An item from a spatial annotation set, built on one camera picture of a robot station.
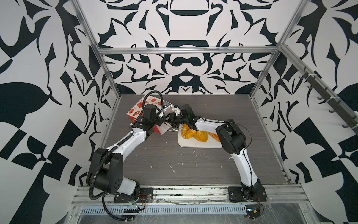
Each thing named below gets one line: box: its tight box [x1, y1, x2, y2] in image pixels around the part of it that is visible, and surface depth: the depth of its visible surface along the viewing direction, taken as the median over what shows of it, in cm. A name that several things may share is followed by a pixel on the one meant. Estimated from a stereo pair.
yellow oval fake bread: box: [192, 130, 208, 143], surface depth 93 cm
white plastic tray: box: [178, 124, 223, 148], surface depth 95 cm
